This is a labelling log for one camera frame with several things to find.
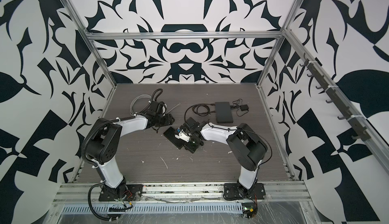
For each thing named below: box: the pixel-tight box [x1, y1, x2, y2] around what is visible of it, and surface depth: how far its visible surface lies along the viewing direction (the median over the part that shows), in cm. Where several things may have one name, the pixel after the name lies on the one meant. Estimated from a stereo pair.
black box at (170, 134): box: [163, 126, 187, 151], surface depth 91 cm
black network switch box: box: [214, 101, 234, 124], surface depth 107 cm
